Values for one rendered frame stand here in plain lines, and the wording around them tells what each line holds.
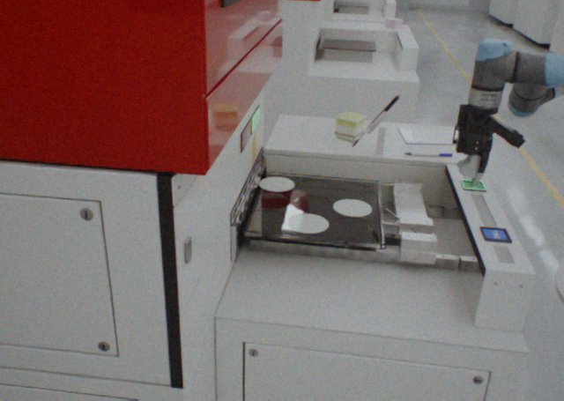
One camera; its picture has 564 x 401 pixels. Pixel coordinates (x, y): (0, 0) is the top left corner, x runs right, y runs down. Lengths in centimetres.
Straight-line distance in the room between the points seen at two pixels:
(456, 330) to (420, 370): 11
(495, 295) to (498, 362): 13
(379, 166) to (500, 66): 46
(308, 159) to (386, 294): 53
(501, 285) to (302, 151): 72
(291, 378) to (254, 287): 21
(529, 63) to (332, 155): 58
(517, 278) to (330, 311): 38
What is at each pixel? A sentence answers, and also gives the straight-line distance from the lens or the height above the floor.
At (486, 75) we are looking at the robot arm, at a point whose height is 126.
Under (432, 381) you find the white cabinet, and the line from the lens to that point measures 123.
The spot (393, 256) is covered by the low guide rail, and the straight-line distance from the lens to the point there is 136.
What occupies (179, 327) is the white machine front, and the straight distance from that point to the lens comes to 94.
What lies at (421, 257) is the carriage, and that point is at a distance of 133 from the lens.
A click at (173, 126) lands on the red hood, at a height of 130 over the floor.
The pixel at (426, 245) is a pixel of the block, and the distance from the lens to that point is 132.
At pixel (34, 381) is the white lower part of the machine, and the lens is 114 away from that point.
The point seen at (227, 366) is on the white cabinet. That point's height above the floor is 69.
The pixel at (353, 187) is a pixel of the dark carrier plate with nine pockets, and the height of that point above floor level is 90.
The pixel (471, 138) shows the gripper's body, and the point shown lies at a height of 110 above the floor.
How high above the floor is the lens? 154
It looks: 25 degrees down
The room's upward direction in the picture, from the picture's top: 2 degrees clockwise
